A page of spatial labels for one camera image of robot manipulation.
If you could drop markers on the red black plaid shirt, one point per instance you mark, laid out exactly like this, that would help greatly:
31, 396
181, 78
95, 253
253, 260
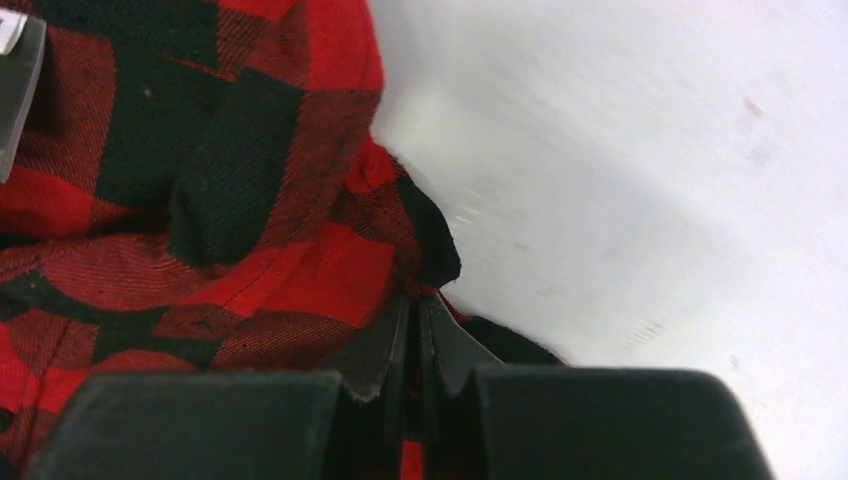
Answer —
197, 188

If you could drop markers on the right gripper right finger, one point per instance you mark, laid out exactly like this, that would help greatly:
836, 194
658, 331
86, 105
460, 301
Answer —
486, 419

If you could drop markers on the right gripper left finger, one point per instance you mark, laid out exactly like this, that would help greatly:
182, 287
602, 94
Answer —
343, 420

